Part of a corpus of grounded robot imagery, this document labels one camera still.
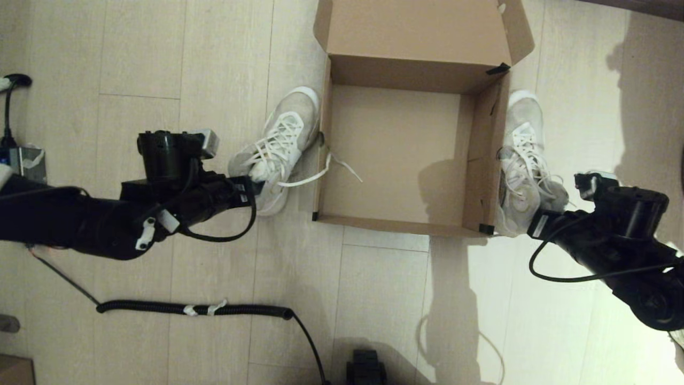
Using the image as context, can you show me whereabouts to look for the white mesh sneaker orange tongue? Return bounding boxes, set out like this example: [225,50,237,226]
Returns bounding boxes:
[228,87,364,217]

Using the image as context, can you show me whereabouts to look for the brown cardboard shoe box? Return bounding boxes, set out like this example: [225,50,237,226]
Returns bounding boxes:
[312,0,535,238]

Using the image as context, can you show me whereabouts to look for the black and silver robot base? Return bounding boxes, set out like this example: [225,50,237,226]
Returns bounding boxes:
[346,350,386,385]

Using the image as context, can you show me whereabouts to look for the brown cardboard piece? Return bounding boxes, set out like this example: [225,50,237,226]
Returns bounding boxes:
[0,354,36,385]

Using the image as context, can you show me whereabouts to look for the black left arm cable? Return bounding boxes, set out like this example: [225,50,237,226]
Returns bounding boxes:
[182,176,258,243]

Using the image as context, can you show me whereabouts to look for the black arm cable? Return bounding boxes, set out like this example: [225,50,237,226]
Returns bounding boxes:
[182,176,258,243]
[529,235,684,283]

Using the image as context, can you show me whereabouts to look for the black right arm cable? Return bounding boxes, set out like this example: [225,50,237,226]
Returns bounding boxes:
[529,235,684,283]

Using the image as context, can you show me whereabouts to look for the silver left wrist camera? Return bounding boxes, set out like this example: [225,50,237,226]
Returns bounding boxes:
[200,129,220,160]

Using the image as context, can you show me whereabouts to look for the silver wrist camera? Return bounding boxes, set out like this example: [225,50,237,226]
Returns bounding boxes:
[200,129,220,160]
[574,172,620,202]

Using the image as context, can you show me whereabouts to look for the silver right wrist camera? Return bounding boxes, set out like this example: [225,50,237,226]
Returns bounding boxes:
[574,172,620,202]

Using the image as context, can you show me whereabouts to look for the black coiled cable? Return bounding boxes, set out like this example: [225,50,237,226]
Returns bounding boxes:
[27,246,328,385]

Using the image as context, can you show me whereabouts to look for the black plug with cable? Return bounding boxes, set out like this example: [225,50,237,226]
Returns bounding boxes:
[0,74,33,149]

